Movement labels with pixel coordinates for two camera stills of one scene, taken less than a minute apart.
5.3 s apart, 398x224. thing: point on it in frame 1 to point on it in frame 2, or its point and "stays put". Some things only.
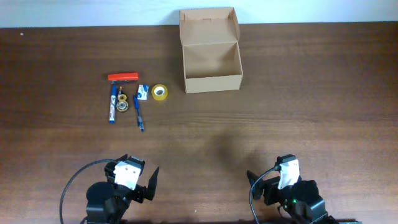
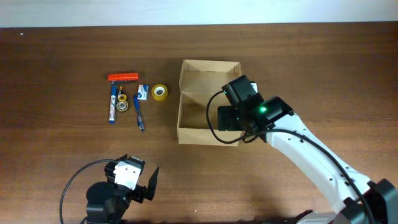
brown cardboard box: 211,56 to 200,96
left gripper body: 138,193 stays put
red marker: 123,76 stays put
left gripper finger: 152,185 stays put
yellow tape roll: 159,91 stays put
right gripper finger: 257,186 to 229,119
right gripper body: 269,191 to 228,117
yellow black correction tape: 122,104 stays put
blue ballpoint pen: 136,104 stays put
